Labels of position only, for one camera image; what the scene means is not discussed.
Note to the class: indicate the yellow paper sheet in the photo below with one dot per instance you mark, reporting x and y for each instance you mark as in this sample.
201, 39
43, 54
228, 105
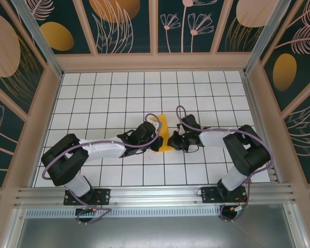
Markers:
163, 126

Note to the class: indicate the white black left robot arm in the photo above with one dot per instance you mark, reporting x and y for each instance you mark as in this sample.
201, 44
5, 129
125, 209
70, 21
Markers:
62, 160

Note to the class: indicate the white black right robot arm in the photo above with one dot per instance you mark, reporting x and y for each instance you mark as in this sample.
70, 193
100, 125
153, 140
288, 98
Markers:
250, 155

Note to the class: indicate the grey metal sheet panel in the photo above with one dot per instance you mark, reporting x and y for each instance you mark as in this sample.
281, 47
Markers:
155, 232

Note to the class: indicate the small controller circuit board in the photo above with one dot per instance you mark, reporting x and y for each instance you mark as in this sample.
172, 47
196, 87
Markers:
237, 208
86, 209

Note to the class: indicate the aluminium mounting rail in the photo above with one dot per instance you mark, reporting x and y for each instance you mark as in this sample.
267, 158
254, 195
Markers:
155, 192

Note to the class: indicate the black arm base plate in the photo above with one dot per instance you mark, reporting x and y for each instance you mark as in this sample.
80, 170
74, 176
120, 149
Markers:
209, 195
103, 196

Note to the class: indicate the aluminium side rail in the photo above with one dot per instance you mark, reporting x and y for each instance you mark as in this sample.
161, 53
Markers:
252, 103

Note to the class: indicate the aluminium corner post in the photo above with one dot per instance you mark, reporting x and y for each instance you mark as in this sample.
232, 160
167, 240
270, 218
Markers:
38, 33
268, 33

